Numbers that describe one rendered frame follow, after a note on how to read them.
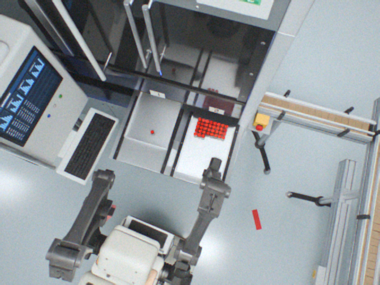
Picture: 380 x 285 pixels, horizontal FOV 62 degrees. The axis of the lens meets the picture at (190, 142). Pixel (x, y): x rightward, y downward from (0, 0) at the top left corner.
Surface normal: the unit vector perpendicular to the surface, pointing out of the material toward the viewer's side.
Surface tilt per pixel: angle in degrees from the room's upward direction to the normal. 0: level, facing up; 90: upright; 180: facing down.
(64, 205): 0
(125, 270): 48
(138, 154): 0
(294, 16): 90
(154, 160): 0
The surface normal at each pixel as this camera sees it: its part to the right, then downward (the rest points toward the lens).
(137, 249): 0.25, -0.80
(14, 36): -0.01, -0.25
